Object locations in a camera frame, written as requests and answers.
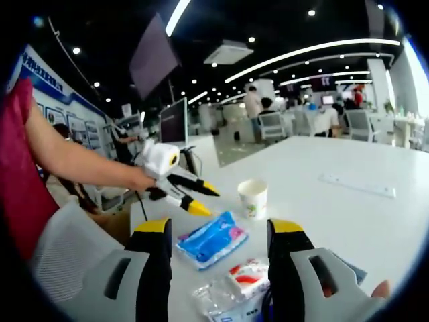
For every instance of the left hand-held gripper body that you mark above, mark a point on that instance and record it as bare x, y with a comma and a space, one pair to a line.
161, 161

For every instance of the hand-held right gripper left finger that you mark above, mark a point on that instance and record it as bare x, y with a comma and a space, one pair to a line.
151, 261

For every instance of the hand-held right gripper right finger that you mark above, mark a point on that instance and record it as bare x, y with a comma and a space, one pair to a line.
288, 268

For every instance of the small red white packet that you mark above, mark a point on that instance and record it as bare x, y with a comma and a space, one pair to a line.
249, 276

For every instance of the blue tissue packet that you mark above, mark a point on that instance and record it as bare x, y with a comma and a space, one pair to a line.
211, 241

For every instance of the white printed paper cup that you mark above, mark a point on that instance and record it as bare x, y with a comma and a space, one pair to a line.
253, 201

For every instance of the wet wipes packet blue lid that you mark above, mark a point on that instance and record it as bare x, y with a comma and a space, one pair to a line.
221, 302

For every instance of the person's left hand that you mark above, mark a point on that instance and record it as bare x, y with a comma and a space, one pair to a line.
142, 179

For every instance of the person's right hand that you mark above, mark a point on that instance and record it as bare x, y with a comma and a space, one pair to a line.
382, 288

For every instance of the dark desk monitor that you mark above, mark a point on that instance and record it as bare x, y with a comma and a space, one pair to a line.
173, 122

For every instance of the white table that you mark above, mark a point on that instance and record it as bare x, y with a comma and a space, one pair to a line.
335, 228

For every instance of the white mesh chair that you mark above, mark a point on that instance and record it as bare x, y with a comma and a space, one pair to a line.
67, 255

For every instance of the grey office chair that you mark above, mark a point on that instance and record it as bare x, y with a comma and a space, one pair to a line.
272, 125
360, 125

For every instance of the hanging dark screen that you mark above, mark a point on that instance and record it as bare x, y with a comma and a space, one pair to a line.
154, 57

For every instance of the ceiling air conditioner unit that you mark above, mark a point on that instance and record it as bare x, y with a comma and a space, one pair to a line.
228, 52

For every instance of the person in red shirt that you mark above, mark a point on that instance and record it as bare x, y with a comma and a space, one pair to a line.
20, 167

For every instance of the blue white wall poster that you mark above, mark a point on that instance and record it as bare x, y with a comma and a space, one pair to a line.
67, 107

